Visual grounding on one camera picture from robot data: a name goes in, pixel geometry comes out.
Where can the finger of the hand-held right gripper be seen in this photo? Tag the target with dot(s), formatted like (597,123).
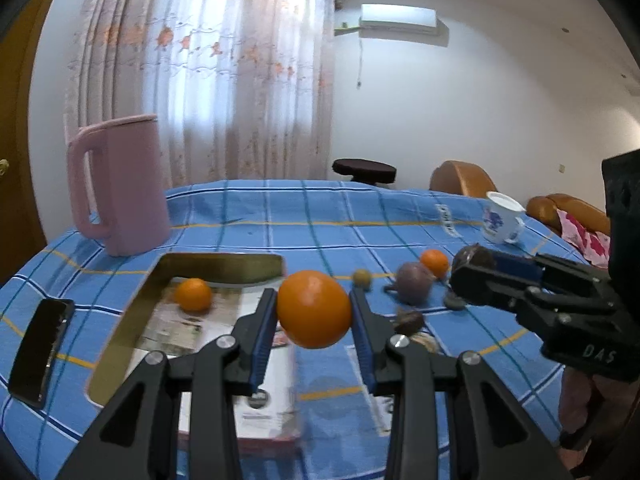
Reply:
(482,285)
(520,266)

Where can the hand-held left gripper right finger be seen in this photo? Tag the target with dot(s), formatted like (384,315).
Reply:
(361,332)

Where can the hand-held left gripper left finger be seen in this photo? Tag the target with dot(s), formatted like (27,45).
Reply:
(266,330)

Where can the dark passion fruit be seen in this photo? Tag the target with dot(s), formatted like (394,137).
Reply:
(472,255)

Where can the large orange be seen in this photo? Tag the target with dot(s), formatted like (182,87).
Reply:
(314,310)

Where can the gold metal tray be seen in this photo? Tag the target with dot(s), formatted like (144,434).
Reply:
(127,320)

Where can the small grey fruit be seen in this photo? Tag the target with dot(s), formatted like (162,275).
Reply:
(454,302)

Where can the white printed mug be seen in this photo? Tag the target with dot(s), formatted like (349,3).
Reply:
(500,220)

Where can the dark wrinkled fruit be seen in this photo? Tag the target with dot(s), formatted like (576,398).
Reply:
(410,321)

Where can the small orange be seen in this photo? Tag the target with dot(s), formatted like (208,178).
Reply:
(434,262)
(192,295)

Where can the small green fruit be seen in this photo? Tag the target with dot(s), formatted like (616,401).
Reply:
(361,278)

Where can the small pale brown fruit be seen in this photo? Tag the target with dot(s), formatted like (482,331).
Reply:
(426,342)

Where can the purple passion fruit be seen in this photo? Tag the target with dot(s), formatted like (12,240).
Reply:
(415,282)

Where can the pink floral cloth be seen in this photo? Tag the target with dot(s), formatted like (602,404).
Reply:
(585,242)

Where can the person's leg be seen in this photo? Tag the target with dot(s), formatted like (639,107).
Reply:
(580,400)

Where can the brown leather armchair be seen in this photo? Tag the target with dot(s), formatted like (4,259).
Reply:
(460,177)
(565,207)

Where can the printed paper sheet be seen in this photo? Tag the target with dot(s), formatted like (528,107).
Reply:
(172,330)

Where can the blue plaid tablecloth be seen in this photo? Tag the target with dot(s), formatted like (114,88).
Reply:
(310,215)

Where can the dark round stool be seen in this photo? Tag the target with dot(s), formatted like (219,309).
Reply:
(364,167)

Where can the pink plastic pitcher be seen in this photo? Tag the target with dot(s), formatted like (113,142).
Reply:
(130,185)

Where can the black smartphone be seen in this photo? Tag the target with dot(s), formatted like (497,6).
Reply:
(40,350)

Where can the floral sheer curtain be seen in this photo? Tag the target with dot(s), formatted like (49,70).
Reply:
(215,85)

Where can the white air conditioner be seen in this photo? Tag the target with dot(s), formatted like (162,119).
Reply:
(397,19)

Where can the wooden door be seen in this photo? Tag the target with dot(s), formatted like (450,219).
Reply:
(20,160)

